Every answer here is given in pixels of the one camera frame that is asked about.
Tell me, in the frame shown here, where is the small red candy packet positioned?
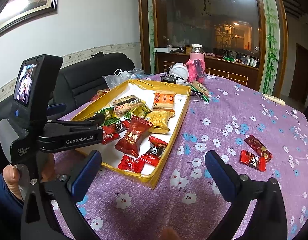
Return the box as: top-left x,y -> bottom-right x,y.
102,124 -> 120,145

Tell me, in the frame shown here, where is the dark red date snack pack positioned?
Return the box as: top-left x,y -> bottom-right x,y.
114,115 -> 152,158

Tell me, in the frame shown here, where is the green pea snack packet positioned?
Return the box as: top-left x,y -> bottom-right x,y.
98,107 -> 120,126

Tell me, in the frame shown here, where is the red black candy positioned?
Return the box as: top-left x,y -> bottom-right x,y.
139,136 -> 168,167

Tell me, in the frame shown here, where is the brown label cracker pack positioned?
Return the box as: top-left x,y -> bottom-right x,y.
113,95 -> 145,118

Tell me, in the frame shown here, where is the yellow green pea snack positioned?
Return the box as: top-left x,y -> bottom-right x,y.
123,103 -> 151,120

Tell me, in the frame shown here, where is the yellow sandwich cracker pack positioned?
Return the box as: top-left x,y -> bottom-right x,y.
145,111 -> 174,134

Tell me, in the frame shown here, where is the orange soda cracker pack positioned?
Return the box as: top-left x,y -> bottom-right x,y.
152,90 -> 175,114

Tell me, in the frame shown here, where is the person left hand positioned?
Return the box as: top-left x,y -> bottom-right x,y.
2,165 -> 23,201

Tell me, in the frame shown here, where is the red black candy packet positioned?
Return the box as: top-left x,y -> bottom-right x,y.
239,150 -> 266,172

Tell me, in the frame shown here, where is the black sofa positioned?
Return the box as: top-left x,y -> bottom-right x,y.
0,52 -> 136,181

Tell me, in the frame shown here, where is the dark maroon chocolate packet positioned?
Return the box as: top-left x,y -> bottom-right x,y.
245,135 -> 273,163

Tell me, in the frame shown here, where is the red plastic bag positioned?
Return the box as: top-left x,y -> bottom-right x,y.
91,88 -> 110,101

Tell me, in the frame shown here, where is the purple floral tablecloth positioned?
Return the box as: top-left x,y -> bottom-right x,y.
50,73 -> 308,240

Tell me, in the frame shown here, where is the yellow white cardboard box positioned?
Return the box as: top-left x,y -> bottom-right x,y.
71,78 -> 192,190

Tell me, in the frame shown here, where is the clear plastic bag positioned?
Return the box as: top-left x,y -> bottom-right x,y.
103,68 -> 146,89

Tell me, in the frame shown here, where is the cream tube on table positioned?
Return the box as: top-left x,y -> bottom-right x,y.
262,94 -> 286,106

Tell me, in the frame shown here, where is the green biscuit packet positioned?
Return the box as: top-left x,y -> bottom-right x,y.
190,80 -> 210,102

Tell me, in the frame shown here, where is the white round container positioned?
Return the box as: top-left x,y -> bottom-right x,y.
168,63 -> 189,85

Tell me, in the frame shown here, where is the pink sleeved glass bottle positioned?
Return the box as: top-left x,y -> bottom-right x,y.
186,44 -> 205,83

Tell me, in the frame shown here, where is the framed wall picture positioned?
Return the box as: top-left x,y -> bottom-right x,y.
0,0 -> 58,37

